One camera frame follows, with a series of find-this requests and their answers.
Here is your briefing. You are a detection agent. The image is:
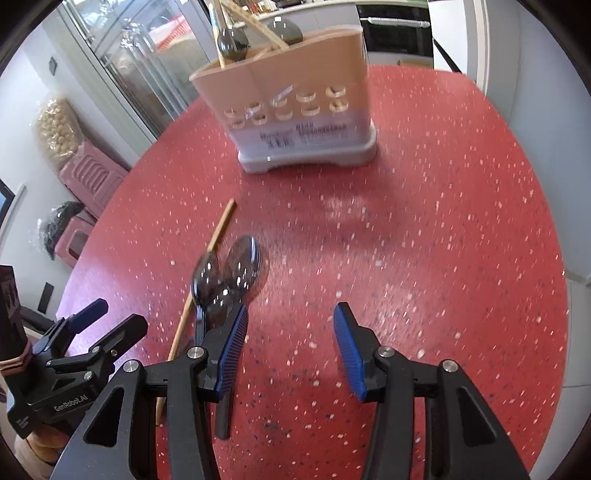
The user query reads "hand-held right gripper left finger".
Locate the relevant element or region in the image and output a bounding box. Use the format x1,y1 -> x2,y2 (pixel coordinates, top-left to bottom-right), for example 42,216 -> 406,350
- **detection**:
60,305 -> 250,480

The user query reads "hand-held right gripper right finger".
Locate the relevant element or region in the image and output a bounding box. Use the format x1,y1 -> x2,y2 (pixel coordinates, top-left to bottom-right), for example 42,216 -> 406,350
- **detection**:
333,302 -> 532,480

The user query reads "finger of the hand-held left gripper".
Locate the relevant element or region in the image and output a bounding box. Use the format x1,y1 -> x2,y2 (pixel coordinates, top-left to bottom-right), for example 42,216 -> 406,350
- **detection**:
87,314 -> 149,366
34,298 -> 110,357

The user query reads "dark translucent spoon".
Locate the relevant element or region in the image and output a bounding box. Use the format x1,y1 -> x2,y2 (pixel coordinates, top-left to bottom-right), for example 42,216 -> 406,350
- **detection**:
217,25 -> 253,64
203,234 -> 265,441
268,17 -> 304,47
191,256 -> 223,348

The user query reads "beige utensil holder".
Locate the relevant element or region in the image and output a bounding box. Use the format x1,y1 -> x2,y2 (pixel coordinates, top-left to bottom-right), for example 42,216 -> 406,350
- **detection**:
189,25 -> 379,175

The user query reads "person's left hand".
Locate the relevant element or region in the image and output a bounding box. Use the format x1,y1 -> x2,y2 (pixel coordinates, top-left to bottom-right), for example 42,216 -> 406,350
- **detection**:
13,422 -> 71,479

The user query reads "black plastic bag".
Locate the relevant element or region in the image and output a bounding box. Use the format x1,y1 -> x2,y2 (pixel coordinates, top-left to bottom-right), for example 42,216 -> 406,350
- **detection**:
37,200 -> 86,260

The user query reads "pink plastic stool stack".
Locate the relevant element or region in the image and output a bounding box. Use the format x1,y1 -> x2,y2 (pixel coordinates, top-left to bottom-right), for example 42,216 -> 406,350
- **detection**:
53,141 -> 130,269

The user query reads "dark screen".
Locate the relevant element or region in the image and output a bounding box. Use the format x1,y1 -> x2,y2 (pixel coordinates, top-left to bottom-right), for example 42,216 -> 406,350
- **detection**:
0,178 -> 17,223

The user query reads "bag of beige balls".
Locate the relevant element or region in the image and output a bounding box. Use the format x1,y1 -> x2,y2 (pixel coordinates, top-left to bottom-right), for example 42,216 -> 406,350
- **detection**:
34,97 -> 82,163

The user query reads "glass sliding door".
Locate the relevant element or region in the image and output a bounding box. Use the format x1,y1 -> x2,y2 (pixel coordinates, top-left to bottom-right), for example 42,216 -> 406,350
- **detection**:
55,0 -> 219,145

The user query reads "black built-in oven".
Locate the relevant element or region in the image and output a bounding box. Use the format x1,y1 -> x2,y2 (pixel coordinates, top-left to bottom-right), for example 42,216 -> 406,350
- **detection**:
358,0 -> 433,54

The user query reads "white kitchen cabinet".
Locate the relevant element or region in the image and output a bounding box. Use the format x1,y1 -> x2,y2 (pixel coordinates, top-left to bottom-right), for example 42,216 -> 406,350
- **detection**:
259,0 -> 431,20

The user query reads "black cable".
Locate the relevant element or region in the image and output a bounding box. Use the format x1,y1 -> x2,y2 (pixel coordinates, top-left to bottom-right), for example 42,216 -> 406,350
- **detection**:
431,37 -> 463,73

